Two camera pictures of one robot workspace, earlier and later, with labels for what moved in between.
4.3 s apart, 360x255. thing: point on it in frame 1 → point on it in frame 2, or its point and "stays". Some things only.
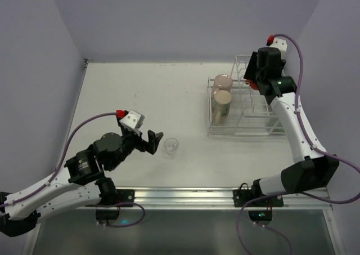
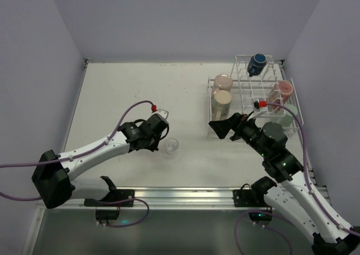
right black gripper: [251, 69] → [236, 126]
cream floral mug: [221, 103] stays
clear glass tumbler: [171, 146] stays
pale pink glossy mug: [223, 81] stays
